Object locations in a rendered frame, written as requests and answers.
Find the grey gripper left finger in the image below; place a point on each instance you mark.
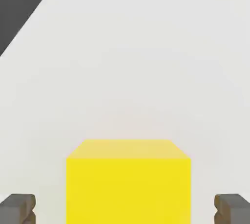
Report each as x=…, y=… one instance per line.
x=16, y=209

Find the small yellow cube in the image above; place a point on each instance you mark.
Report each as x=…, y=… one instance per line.
x=128, y=188

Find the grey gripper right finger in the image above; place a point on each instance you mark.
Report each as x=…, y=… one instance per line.
x=233, y=209

